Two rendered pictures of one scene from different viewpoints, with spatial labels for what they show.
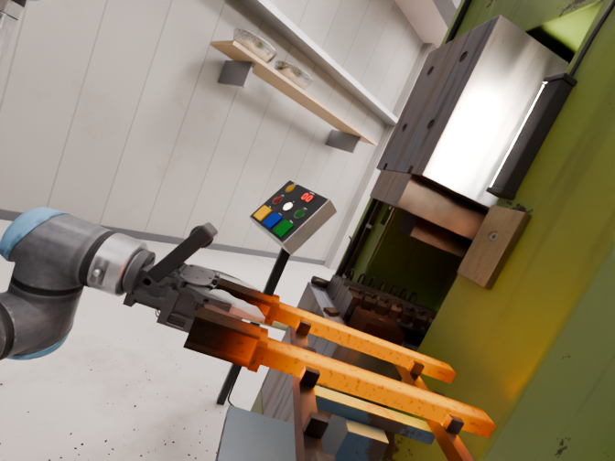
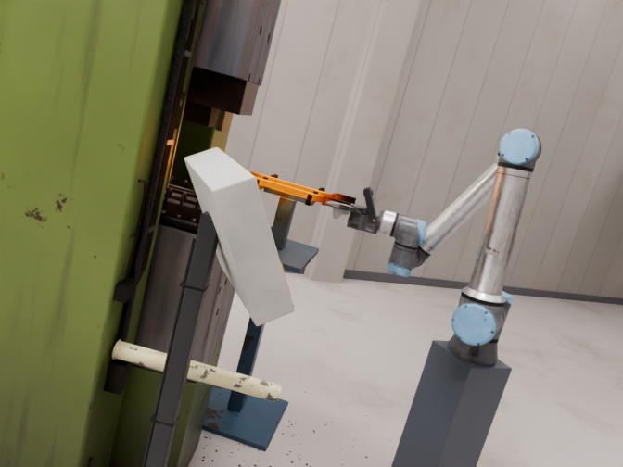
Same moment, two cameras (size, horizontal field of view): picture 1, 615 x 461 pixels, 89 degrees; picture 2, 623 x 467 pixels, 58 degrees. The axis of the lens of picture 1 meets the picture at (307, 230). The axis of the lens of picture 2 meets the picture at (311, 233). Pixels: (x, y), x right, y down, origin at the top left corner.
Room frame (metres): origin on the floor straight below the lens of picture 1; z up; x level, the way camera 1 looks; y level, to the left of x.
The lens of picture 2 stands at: (2.48, 0.57, 1.33)
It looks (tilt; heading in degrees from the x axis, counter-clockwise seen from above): 12 degrees down; 196
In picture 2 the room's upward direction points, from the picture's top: 15 degrees clockwise
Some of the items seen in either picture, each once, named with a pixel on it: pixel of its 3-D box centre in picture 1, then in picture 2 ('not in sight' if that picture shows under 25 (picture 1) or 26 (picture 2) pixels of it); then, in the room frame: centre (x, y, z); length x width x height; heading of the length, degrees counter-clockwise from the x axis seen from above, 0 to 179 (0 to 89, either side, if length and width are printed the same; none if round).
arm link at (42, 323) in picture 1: (34, 312); (402, 258); (0.43, 0.33, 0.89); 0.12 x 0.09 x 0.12; 171
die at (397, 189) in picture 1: (443, 211); (181, 81); (1.02, -0.37, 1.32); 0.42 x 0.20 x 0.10; 106
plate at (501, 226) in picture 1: (490, 245); (226, 107); (0.69, -0.38, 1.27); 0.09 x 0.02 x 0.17; 16
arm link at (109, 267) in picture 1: (121, 265); (387, 222); (0.45, 0.24, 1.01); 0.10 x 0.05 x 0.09; 8
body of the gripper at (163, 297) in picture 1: (172, 288); (364, 218); (0.47, 0.16, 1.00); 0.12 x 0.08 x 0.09; 98
